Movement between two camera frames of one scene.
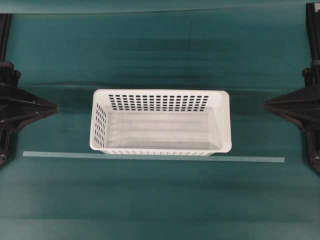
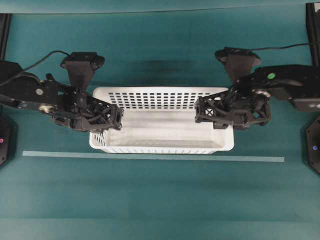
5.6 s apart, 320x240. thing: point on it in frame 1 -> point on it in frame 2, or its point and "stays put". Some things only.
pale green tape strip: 152,156 stays put
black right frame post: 313,19 stays put
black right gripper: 302,105 -> 242,105
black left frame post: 5,24 stays put
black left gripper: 17,106 -> 70,106
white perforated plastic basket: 162,122 stays put
